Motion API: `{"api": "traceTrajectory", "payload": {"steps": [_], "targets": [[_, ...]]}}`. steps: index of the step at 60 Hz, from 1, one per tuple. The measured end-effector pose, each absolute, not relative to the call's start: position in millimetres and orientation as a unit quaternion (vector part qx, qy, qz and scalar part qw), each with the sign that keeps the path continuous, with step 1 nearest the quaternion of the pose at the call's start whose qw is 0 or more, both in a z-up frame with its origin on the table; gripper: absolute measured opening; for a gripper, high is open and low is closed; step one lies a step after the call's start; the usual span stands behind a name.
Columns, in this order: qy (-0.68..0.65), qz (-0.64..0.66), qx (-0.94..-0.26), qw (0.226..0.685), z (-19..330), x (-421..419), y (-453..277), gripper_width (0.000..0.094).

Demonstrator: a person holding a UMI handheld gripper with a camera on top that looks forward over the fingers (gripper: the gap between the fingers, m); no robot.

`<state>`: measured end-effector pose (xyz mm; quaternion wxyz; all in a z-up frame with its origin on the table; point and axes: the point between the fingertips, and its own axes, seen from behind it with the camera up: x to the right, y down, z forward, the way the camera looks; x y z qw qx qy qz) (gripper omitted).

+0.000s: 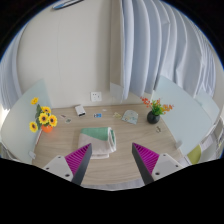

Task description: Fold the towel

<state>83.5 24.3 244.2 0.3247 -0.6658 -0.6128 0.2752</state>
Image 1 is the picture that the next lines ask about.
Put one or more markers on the beige towel with green trim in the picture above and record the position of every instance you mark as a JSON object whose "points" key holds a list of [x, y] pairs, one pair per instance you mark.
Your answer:
{"points": [[96, 141]]}

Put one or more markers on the orange and green artificial plant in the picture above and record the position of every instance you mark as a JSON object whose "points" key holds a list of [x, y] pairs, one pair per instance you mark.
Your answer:
{"points": [[156, 106]]}

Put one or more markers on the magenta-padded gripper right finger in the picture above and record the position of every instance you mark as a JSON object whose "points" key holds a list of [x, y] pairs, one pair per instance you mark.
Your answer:
{"points": [[150, 163]]}

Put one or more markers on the small pink sticker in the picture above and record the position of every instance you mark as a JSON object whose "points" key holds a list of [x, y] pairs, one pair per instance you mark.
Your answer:
{"points": [[63, 116]]}

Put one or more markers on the grey-green picture card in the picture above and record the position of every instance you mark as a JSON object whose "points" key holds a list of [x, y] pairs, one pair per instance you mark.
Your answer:
{"points": [[130, 117]]}

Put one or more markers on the frosted desk divider panel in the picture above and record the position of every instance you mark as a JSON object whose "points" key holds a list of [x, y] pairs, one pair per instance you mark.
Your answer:
{"points": [[183, 116], [21, 126]]}

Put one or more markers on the pale blue-white curtain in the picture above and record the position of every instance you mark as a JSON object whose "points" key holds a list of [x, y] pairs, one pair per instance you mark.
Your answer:
{"points": [[160, 46]]}

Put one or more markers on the yellow sunflower bouquet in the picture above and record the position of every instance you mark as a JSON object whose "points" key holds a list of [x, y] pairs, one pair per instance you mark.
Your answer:
{"points": [[43, 117]]}

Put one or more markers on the blue and white sticker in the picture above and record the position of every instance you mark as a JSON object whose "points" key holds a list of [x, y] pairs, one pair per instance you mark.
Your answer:
{"points": [[97, 115]]}

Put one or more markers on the black round vase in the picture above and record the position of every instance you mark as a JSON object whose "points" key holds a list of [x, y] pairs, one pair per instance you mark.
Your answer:
{"points": [[153, 118]]}

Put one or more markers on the small frosted divider panel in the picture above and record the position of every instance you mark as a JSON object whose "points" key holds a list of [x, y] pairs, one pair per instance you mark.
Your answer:
{"points": [[116, 91]]}

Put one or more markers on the white rectangular power bank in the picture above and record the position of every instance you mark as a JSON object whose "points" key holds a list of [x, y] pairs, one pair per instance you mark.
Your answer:
{"points": [[80, 110]]}

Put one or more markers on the pale yellow sticker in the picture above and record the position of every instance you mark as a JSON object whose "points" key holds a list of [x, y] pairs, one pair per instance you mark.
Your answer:
{"points": [[117, 115]]}

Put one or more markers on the orange round vase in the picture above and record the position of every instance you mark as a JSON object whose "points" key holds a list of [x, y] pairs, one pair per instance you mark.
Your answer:
{"points": [[47, 129]]}

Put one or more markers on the round green-grey sticker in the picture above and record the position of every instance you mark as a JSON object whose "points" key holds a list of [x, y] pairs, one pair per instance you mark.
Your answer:
{"points": [[68, 120]]}

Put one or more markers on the white wall socket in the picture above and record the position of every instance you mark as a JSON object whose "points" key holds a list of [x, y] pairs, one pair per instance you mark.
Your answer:
{"points": [[96, 96]]}

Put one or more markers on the yellow-green chair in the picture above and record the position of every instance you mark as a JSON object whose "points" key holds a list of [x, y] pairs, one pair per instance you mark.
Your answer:
{"points": [[194, 155]]}

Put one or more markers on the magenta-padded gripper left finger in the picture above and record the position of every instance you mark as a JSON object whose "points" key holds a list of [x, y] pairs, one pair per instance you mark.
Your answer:
{"points": [[75, 165]]}

